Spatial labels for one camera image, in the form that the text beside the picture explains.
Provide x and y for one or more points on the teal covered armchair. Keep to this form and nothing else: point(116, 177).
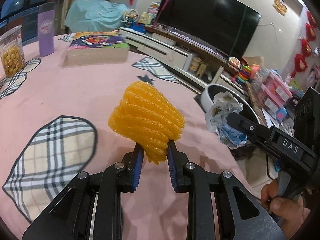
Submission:
point(94, 15)

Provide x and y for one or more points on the purple thermos bottle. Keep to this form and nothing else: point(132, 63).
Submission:
point(45, 28)

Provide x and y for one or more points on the pink storage boxes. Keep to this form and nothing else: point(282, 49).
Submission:
point(273, 95)

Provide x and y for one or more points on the person's right hand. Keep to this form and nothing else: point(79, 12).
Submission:
point(292, 211)

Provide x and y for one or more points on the colourful children's book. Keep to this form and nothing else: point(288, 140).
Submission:
point(89, 48)

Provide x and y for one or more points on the white trash bin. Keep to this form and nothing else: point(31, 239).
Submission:
point(217, 93)

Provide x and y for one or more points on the white tv cabinet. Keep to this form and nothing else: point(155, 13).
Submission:
point(176, 59)

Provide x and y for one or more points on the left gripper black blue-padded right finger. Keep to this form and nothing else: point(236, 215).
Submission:
point(219, 206)

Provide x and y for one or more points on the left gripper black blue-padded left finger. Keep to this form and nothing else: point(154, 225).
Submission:
point(89, 207)

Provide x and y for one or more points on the orange foam fruit net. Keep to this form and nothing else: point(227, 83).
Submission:
point(145, 116)

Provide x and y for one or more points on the toy ferris wheel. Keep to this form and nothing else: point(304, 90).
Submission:
point(130, 17)

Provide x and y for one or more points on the rainbow stacking ring toy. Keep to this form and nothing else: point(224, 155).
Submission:
point(243, 75)

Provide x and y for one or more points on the clear snack jar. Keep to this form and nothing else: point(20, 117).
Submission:
point(12, 55)

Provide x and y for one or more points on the black television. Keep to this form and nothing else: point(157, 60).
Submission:
point(226, 25)

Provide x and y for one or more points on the blue white wrapper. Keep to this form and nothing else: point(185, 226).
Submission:
point(216, 121)

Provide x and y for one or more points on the pink plaid-patch blanket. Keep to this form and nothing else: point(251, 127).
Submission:
point(154, 211)

